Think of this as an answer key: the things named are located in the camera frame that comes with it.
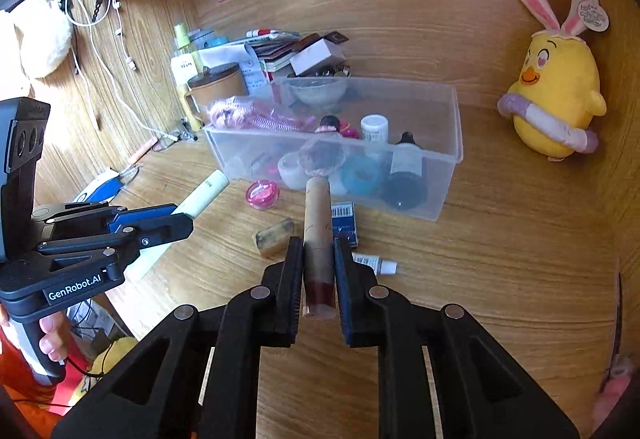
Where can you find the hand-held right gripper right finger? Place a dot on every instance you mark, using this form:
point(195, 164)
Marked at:
point(345, 289)

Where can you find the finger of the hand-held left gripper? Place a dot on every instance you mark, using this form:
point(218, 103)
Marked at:
point(145, 215)
point(165, 230)

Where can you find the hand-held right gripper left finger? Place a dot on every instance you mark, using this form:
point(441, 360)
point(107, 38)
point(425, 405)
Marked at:
point(295, 289)

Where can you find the pale green cosmetic tube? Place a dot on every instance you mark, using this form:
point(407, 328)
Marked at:
point(202, 194)

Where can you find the brown pink cosmetic tube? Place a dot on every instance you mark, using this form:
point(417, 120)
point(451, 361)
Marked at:
point(317, 229)

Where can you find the teal tape roll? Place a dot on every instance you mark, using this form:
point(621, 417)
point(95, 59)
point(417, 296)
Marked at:
point(362, 175)

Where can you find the white round jar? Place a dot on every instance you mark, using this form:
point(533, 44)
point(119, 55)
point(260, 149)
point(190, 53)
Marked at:
point(291, 171)

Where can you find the dark dropper bottle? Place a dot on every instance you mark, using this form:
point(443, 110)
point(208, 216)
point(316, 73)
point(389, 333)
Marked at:
point(406, 174)

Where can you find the clear bag with brown item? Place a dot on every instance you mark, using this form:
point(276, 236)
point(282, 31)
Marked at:
point(320, 156)

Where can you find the small white labelled bottle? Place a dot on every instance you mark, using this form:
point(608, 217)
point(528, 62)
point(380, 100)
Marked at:
point(374, 129)

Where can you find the black capped pink bottle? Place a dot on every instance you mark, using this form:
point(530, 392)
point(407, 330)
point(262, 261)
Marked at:
point(328, 124)

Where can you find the clear plastic storage box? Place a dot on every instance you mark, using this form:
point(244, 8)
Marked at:
point(425, 119)

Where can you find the person's left hand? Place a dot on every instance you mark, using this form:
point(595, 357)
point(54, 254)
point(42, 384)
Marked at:
point(52, 339)

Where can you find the eyeglasses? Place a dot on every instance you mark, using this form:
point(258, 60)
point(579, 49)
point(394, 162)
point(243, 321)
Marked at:
point(129, 174)

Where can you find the small white tube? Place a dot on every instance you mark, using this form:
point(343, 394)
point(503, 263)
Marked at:
point(382, 265)

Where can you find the blue and white packet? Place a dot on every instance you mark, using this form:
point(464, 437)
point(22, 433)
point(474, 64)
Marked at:
point(100, 189)

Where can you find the yellowish rectangular block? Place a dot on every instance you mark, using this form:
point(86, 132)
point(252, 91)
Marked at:
point(274, 236)

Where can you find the small blue box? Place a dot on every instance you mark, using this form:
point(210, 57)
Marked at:
point(345, 224)

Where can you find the pink lip balm stick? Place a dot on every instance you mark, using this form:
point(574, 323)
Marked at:
point(141, 150)

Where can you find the pink round case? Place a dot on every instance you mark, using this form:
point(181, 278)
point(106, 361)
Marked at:
point(262, 195)

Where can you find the white fluffy pouch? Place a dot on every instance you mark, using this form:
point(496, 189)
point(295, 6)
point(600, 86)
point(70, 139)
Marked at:
point(42, 39)

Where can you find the yellow plush toy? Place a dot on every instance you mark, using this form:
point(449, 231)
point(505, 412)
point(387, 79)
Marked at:
point(110, 359)

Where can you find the brown mug with lid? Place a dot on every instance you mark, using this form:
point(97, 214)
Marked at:
point(215, 86)

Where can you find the light blue capped bottle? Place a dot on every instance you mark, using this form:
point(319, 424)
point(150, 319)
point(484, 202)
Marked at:
point(210, 39)

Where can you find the stack of papers and booklets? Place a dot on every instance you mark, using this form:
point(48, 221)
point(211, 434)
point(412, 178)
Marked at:
point(260, 56)

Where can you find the small clear bowl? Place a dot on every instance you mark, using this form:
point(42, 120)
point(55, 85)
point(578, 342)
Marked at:
point(317, 91)

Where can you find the person's orange clothing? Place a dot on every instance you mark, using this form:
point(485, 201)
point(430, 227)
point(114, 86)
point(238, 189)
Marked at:
point(20, 379)

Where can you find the red and white marker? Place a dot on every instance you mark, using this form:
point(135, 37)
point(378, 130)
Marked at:
point(262, 33)

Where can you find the small white box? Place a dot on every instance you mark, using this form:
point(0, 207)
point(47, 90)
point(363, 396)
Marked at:
point(315, 56)

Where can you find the yellow chick plush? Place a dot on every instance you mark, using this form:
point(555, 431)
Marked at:
point(555, 94)

